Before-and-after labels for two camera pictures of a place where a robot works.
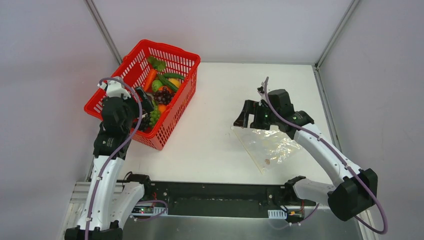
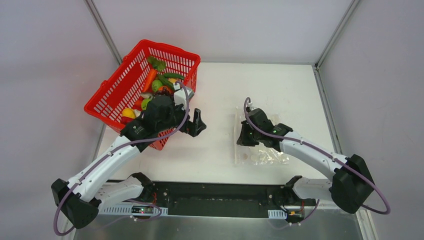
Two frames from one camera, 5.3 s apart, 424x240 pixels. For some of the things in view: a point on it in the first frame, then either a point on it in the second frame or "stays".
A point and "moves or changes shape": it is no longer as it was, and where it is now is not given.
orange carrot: x=150 y=78 stays
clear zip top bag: x=268 y=148 moves or changes shape
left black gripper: x=144 y=100 -> x=187 y=122
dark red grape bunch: x=163 y=96 stays
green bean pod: x=174 y=75 stays
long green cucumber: x=166 y=81 stays
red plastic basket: x=133 y=67 stays
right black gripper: x=257 y=114 -> x=247 y=133
